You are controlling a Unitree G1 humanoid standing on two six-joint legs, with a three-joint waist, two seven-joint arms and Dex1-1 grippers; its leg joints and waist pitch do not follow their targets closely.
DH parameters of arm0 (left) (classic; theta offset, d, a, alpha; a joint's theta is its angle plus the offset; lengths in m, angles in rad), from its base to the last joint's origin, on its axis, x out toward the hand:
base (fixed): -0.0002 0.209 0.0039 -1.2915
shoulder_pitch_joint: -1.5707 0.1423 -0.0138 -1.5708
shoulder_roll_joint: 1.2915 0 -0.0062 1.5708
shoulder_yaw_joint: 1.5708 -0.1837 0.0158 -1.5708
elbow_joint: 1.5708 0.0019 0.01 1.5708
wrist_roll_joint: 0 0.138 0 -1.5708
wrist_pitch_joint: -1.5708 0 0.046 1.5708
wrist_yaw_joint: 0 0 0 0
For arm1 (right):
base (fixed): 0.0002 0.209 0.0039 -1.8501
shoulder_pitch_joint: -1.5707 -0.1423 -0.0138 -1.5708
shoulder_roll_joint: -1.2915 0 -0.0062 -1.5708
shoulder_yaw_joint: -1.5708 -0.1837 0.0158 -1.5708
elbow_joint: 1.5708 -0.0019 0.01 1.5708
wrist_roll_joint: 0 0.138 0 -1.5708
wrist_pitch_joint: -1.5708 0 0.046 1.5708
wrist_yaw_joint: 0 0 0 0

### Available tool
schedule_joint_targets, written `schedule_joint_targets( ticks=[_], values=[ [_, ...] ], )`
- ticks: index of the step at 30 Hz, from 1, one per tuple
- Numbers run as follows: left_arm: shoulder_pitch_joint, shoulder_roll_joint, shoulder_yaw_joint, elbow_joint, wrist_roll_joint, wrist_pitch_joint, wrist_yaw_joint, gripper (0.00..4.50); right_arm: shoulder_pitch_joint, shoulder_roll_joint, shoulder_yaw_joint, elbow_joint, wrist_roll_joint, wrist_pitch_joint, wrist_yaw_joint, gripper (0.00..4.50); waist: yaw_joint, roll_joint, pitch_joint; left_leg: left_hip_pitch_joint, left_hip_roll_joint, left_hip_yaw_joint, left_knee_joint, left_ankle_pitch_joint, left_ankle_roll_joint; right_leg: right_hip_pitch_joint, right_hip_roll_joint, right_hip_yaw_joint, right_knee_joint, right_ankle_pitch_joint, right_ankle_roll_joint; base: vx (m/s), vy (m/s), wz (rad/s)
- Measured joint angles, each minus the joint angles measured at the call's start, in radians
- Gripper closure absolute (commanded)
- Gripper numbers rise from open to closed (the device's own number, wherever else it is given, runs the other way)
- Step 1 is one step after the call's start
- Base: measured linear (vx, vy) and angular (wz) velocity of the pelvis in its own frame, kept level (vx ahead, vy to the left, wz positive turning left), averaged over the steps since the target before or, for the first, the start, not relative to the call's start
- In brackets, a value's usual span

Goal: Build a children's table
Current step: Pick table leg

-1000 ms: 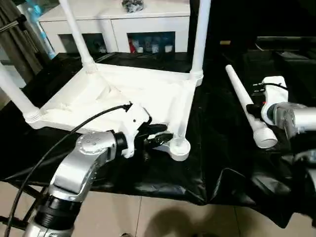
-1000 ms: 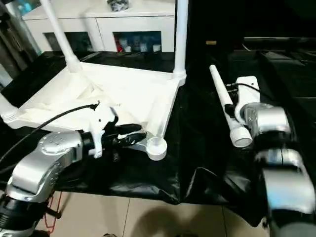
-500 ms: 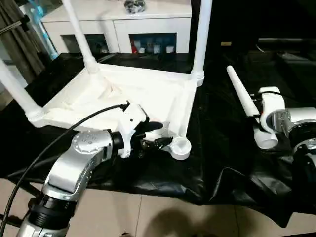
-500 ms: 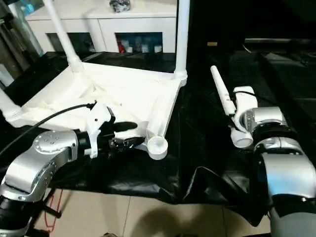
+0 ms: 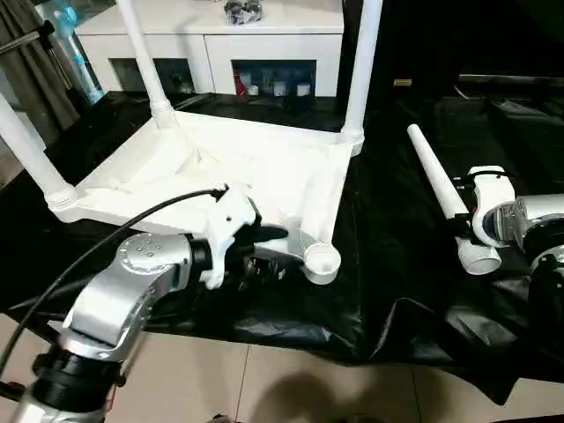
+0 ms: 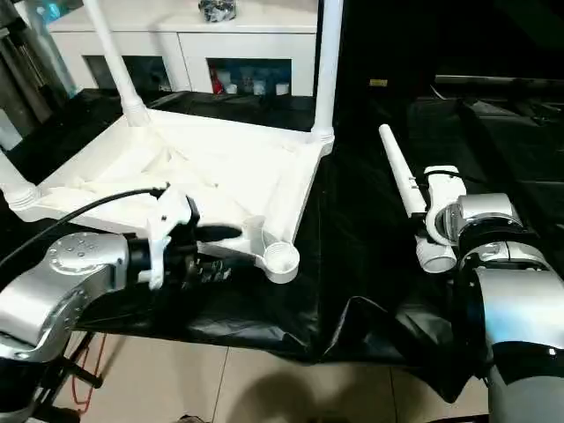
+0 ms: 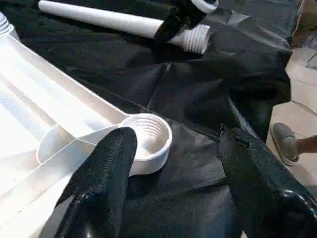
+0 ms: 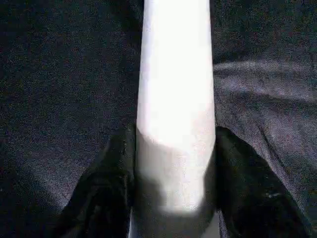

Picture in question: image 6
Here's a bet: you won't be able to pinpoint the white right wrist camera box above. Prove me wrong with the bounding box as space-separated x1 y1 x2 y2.
423 166 466 244

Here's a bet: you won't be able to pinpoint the black draped furniture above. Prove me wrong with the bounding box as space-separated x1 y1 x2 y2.
315 0 564 115

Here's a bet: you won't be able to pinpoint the grey curtain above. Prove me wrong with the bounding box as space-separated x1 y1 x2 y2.
0 0 58 133

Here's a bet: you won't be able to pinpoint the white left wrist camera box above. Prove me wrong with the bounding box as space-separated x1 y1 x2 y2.
137 187 200 291

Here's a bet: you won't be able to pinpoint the white sideboard cabinet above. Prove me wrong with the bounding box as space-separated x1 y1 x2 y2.
47 0 318 96

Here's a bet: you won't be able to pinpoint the black plastic mat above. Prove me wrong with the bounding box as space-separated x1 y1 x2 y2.
0 87 564 404

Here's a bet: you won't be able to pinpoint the blue white plastic package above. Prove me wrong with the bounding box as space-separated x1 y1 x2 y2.
26 0 80 96

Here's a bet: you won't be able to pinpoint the red cable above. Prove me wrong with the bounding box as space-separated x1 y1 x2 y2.
72 334 107 404

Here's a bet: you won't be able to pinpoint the white plastic table top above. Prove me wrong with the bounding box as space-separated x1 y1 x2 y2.
8 109 334 286

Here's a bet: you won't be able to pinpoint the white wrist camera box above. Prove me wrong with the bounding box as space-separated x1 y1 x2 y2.
423 166 466 244
137 187 200 291

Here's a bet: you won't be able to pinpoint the black parts in clear bag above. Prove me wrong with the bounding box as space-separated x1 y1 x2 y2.
197 0 239 23

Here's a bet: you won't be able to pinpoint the white plastic table leg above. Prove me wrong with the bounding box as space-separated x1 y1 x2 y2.
82 0 152 128
309 0 345 145
0 147 40 208
378 124 458 273

